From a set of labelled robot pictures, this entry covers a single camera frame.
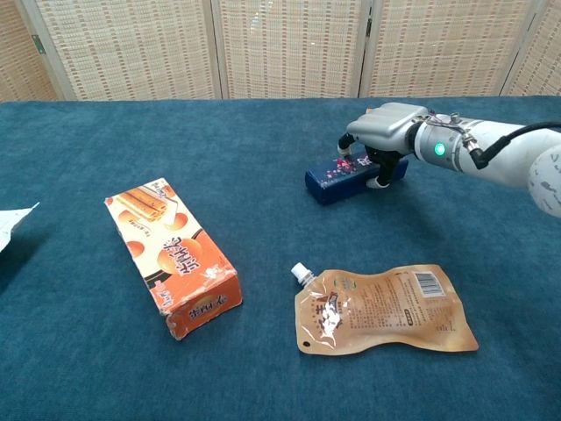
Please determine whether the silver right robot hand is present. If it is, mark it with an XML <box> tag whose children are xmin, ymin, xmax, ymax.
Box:
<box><xmin>336</xmin><ymin>103</ymin><xmax>430</xmax><ymax>189</ymax></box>

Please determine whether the blue glasses case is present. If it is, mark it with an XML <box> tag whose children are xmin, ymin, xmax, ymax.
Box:
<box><xmin>304</xmin><ymin>146</ymin><xmax>409</xmax><ymax>206</ymax></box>

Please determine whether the woven bamboo screen panel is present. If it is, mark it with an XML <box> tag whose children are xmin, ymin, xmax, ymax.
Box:
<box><xmin>499</xmin><ymin>0</ymin><xmax>561</xmax><ymax>96</ymax></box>
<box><xmin>0</xmin><ymin>0</ymin><xmax>60</xmax><ymax>103</ymax></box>
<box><xmin>15</xmin><ymin>0</ymin><xmax>224</xmax><ymax>102</ymax></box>
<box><xmin>210</xmin><ymin>0</ymin><xmax>373</xmax><ymax>100</ymax></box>
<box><xmin>358</xmin><ymin>0</ymin><xmax>543</xmax><ymax>98</ymax></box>

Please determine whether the blue tablecloth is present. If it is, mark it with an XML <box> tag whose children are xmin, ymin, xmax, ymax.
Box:
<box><xmin>0</xmin><ymin>95</ymin><xmax>561</xmax><ymax>421</ymax></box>

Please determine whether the brown spout pouch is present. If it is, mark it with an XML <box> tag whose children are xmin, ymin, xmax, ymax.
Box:
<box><xmin>290</xmin><ymin>261</ymin><xmax>479</xmax><ymax>355</ymax></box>

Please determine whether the orange biscuit box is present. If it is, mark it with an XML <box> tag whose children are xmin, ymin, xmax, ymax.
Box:
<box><xmin>103</xmin><ymin>177</ymin><xmax>244</xmax><ymax>342</ymax></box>

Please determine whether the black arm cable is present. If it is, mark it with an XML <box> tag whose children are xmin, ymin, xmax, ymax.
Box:
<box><xmin>466</xmin><ymin>122</ymin><xmax>561</xmax><ymax>171</ymax></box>

